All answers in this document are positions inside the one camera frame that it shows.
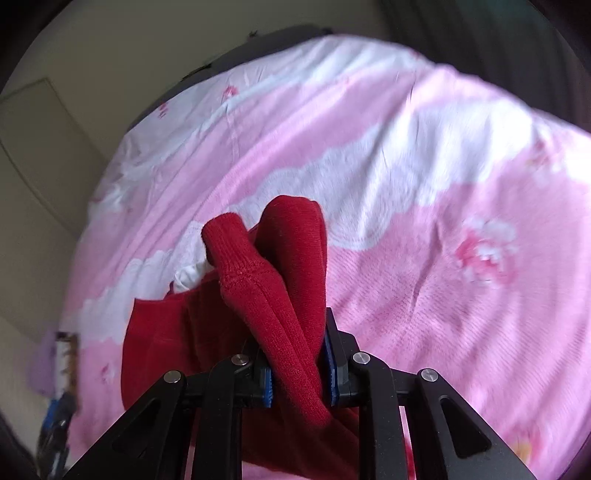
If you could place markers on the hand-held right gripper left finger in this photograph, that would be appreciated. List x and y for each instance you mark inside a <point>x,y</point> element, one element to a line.
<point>266,385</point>

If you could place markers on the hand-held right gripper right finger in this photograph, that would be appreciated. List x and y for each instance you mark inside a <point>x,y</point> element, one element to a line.
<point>330,374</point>

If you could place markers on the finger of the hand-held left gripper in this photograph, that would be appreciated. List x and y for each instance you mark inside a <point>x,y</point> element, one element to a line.
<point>56,424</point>

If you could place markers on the red cartoon mouse sweater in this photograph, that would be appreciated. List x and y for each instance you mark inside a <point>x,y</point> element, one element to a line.
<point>286,295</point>

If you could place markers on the white collared shirt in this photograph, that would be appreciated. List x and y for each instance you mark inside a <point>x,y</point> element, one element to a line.
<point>194,279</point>

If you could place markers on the purple folded garment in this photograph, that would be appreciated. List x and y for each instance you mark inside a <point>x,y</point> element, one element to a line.
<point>42,364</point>

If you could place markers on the brown patterned folded garment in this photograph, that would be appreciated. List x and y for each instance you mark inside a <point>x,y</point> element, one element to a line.
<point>70,355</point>

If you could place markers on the pink floral duvet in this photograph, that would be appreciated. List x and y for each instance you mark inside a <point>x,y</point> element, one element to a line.
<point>415,207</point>

